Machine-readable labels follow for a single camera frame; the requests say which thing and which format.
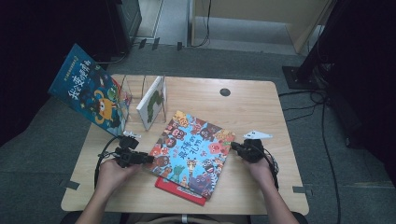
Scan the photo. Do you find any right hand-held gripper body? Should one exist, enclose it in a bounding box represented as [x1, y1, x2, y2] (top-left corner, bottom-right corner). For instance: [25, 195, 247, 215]
[237, 130, 274, 164]

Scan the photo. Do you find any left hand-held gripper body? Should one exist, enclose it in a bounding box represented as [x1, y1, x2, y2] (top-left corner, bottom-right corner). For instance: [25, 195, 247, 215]
[114, 130, 148, 169]

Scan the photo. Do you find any red picture book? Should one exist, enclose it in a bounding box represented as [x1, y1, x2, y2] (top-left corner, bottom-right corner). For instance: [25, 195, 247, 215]
[154, 175, 208, 207]

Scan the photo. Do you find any colourful animals picture book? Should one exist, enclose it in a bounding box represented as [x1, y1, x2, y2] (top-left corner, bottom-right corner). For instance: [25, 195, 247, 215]
[143, 110, 236, 200]

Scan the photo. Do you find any white caterpillar picture book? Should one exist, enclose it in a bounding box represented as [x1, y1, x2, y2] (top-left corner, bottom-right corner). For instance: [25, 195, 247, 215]
[135, 76, 167, 131]

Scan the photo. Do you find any clear wire book stand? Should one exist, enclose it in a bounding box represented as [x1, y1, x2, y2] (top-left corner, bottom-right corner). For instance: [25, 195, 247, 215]
[120, 74, 169, 125]

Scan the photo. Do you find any blue monster picture book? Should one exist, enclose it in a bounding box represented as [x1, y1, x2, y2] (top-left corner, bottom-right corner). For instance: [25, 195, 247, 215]
[48, 43, 132, 138]

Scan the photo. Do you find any person's right hand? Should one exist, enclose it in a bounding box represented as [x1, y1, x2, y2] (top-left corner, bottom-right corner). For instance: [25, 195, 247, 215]
[244, 156, 276, 185]

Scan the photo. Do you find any person's left hand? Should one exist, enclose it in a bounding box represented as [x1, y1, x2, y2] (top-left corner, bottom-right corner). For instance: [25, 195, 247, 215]
[96, 157, 141, 194]

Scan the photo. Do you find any grey tape strip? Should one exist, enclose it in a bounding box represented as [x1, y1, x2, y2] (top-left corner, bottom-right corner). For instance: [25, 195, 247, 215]
[64, 179, 81, 191]
[291, 185, 314, 197]

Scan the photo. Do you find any black metal stand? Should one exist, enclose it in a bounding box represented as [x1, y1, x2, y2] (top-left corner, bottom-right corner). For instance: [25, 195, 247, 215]
[282, 0, 347, 91]

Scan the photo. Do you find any black computer tower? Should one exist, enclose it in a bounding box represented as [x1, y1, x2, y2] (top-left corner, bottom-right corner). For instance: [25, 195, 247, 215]
[105, 0, 143, 62]

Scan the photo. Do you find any light wooden cabinet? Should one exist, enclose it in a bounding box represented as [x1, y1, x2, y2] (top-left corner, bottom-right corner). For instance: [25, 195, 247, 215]
[189, 0, 338, 54]

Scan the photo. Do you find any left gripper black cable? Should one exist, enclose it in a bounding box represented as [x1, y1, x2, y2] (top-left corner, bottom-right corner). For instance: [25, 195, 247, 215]
[93, 135, 125, 189]

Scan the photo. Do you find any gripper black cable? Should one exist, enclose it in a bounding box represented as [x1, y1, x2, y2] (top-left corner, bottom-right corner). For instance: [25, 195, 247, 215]
[93, 135, 125, 189]
[261, 145, 280, 191]

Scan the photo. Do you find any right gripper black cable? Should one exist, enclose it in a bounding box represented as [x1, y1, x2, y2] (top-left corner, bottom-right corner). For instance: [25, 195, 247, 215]
[261, 145, 280, 191]

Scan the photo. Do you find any black floor cable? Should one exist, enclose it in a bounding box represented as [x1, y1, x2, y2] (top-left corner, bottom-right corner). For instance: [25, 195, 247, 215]
[277, 89, 343, 224]

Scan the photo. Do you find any black hanging cable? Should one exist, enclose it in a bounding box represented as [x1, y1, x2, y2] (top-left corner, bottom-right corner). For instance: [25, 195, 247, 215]
[190, 0, 213, 49]

